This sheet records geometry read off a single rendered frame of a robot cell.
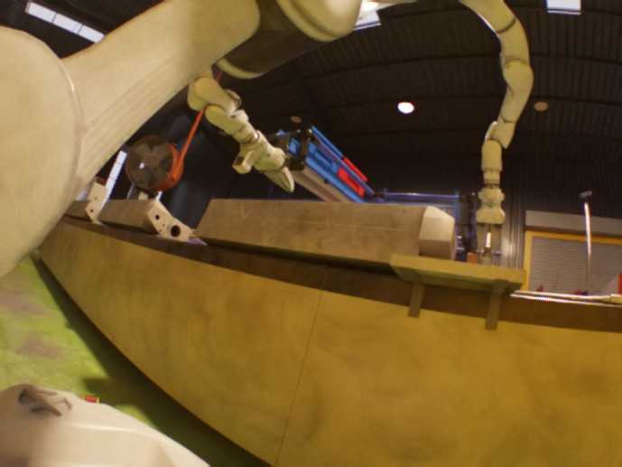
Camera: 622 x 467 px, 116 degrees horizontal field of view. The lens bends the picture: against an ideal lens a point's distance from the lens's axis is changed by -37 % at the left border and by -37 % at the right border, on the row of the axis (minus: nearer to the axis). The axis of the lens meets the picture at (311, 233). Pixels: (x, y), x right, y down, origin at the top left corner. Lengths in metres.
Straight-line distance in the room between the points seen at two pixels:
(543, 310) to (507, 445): 0.35
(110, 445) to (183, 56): 0.53
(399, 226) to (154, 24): 0.80
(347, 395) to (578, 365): 0.63
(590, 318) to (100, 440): 1.03
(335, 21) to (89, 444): 0.69
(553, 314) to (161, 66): 0.88
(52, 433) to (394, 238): 0.90
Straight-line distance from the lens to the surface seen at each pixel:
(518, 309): 0.83
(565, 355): 0.86
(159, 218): 1.91
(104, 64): 0.28
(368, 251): 0.91
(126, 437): 0.55
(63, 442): 0.53
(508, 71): 0.93
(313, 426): 0.97
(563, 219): 11.93
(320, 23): 0.41
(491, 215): 1.09
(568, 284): 11.80
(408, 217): 0.93
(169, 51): 0.30
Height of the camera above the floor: 0.64
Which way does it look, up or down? 13 degrees up
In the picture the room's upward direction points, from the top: 14 degrees clockwise
